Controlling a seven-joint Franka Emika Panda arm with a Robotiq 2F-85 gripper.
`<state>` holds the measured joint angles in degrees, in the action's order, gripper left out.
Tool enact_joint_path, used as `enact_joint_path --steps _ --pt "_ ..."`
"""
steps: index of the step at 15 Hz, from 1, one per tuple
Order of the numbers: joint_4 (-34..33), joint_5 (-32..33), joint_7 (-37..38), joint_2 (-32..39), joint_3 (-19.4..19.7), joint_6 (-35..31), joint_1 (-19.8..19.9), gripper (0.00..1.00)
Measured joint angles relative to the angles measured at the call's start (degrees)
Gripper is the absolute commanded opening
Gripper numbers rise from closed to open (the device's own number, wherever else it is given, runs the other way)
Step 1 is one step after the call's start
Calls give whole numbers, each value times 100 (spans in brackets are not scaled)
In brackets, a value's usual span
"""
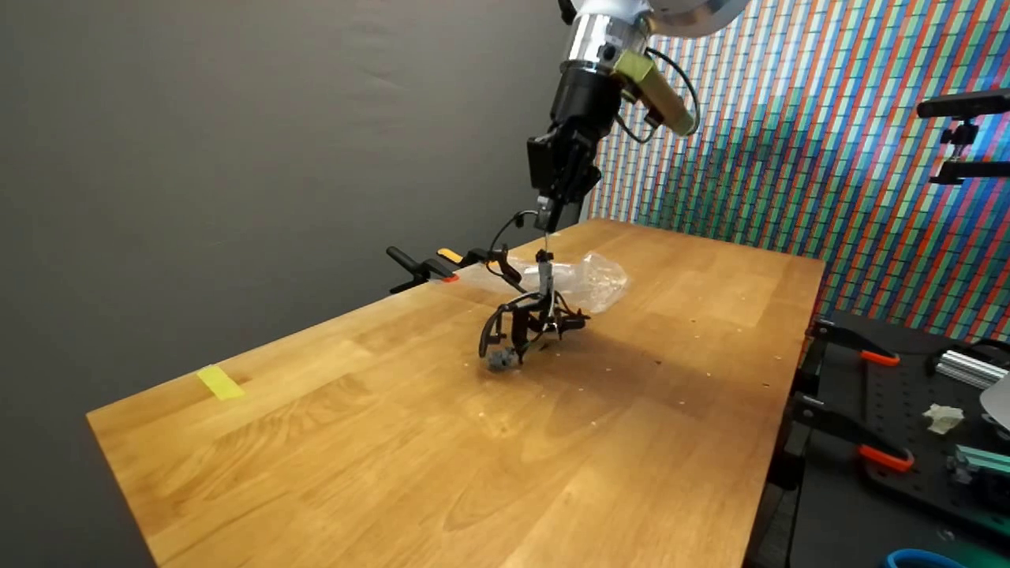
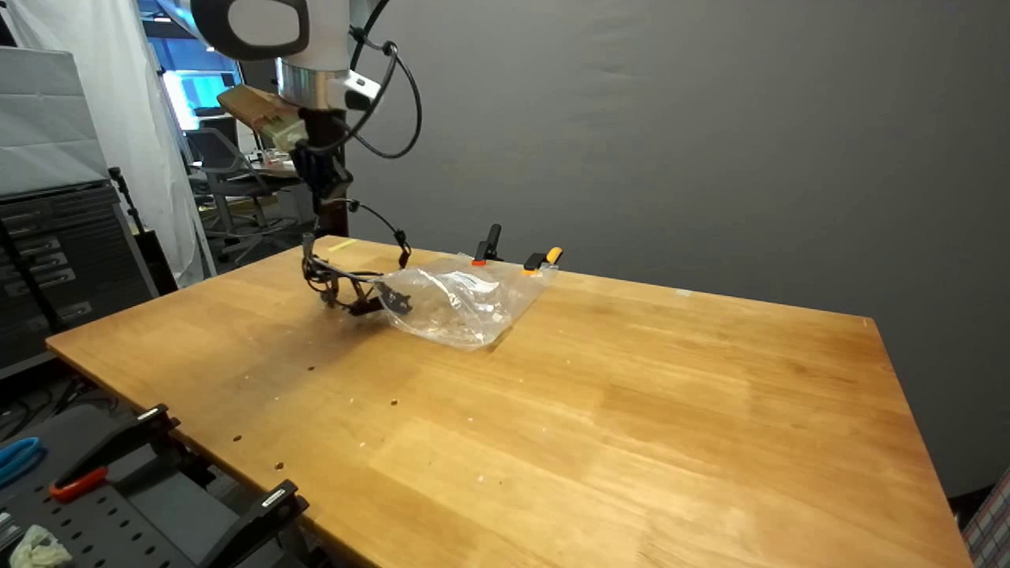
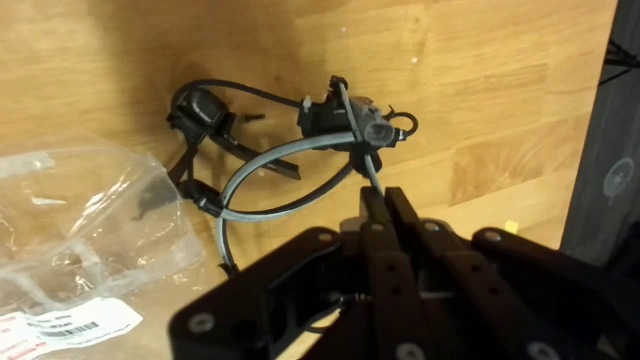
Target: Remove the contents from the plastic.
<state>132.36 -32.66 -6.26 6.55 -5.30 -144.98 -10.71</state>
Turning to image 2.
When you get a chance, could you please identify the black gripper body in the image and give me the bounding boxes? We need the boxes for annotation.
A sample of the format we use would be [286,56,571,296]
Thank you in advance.
[292,103,355,191]

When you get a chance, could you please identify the clear plastic bag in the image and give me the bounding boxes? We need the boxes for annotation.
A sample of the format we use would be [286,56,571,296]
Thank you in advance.
[372,256,559,355]

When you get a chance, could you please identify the black office chair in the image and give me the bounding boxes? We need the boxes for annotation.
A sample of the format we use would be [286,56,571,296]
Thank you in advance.
[180,123,320,267]

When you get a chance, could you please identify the blue computer screen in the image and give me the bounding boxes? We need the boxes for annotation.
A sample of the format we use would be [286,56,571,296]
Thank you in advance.
[156,64,246,133]

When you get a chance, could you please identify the black table clamp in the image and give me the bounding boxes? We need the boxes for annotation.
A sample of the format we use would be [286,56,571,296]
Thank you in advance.
[472,221,507,267]

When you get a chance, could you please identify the yellow tipped table clamp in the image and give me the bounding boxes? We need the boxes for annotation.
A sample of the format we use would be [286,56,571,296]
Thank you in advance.
[520,242,569,275]

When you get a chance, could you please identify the white fabric curtain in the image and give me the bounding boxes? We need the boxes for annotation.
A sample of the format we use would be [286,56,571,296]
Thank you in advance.
[0,0,218,289]

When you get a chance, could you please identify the dark equipment panel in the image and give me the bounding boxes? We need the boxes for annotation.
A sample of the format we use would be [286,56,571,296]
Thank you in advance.
[0,180,165,373]

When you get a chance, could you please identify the black pegboard bench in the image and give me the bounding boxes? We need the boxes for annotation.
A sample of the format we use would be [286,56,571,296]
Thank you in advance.
[0,390,327,568]

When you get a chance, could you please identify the crumpled white paper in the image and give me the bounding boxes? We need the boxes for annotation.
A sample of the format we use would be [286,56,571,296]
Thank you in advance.
[2,521,78,568]

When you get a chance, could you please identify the plaid chair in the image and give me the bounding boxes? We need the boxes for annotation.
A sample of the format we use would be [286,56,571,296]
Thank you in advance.
[960,466,1010,568]

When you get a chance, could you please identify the tan wrist camera box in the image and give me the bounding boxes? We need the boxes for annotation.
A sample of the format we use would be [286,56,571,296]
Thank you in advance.
[215,83,313,151]

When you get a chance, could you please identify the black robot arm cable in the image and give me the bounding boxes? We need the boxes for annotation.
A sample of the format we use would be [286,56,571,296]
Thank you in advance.
[343,0,425,163]

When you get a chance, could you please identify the black clamp orange handle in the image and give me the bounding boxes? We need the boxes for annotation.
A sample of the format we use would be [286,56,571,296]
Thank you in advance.
[192,479,311,568]
[44,402,183,506]

